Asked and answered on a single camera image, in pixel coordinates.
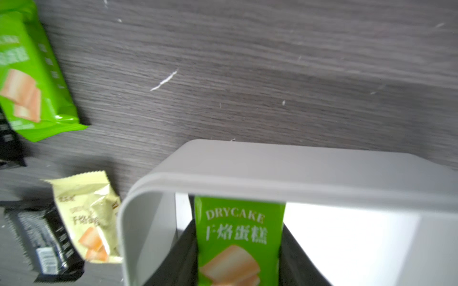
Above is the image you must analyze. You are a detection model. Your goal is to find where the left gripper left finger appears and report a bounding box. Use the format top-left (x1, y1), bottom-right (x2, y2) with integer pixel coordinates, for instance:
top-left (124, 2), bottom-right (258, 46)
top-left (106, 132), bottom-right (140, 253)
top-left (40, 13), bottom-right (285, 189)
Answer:
top-left (144, 220), bottom-right (198, 286)

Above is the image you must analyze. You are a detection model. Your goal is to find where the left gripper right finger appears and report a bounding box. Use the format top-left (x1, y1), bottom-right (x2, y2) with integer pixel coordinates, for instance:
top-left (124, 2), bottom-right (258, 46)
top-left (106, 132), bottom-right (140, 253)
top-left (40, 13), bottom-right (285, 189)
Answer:
top-left (279, 225), bottom-right (331, 286)

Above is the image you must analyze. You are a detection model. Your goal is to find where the green cookie packet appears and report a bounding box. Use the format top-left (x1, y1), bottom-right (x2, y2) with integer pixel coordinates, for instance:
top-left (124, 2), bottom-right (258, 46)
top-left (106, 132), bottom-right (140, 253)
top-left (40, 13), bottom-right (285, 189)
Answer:
top-left (1, 1), bottom-right (87, 143)
top-left (194, 197), bottom-right (286, 286)

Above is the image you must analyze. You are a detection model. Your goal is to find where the white storage box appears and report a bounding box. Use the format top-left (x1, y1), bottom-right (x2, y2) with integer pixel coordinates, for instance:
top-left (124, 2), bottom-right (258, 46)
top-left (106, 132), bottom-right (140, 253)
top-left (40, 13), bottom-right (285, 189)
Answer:
top-left (117, 139), bottom-right (458, 286)

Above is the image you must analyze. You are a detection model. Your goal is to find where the black cookie packet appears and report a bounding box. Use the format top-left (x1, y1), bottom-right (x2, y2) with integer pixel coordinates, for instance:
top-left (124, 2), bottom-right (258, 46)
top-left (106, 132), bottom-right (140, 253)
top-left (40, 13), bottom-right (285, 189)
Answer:
top-left (0, 110), bottom-right (27, 170)
top-left (1, 200), bottom-right (85, 284)

